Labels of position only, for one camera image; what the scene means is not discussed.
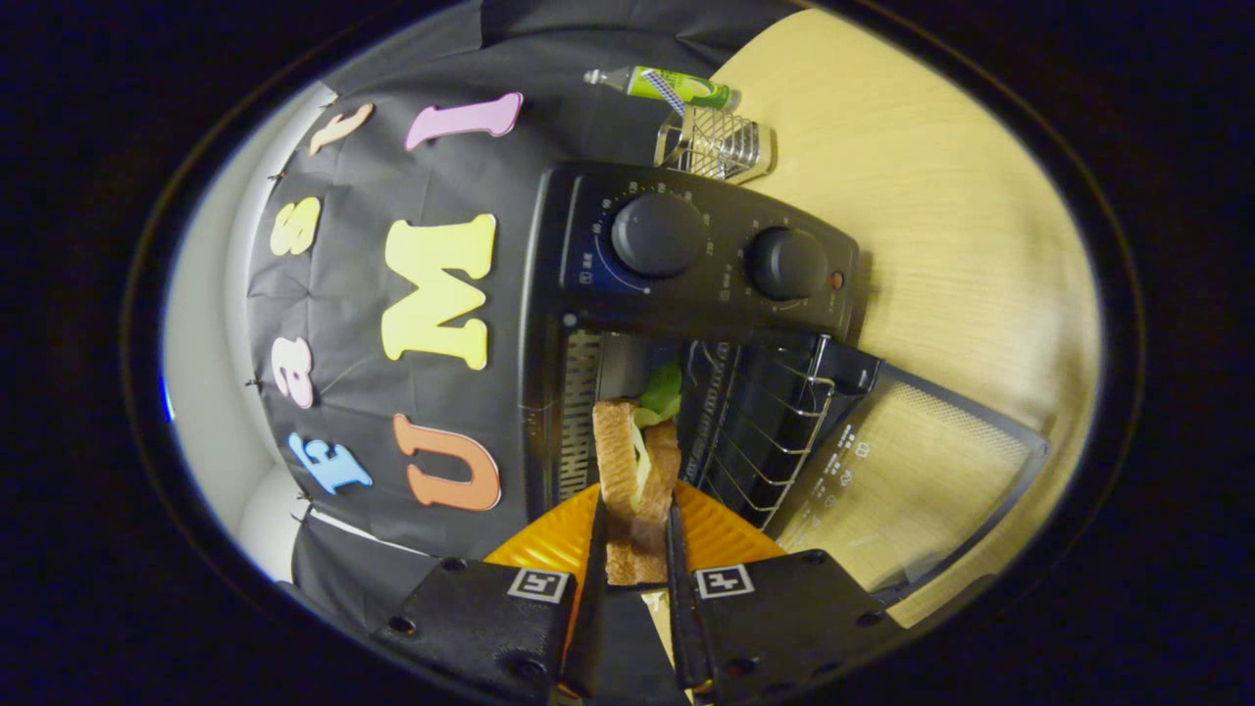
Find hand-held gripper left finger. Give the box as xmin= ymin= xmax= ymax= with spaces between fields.
xmin=373 ymin=482 xmax=609 ymax=702

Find green label plastic bottle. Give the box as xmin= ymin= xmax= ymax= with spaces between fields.
xmin=584 ymin=66 xmax=738 ymax=111

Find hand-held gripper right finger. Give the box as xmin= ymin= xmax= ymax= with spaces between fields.
xmin=667 ymin=480 xmax=908 ymax=702

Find black toaster oven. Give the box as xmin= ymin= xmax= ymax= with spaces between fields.
xmin=520 ymin=162 xmax=1050 ymax=609

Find lettuce sandwich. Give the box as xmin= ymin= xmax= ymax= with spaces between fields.
xmin=591 ymin=360 xmax=684 ymax=587

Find metal wire rack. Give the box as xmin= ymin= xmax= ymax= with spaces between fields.
xmin=655 ymin=105 xmax=774 ymax=184

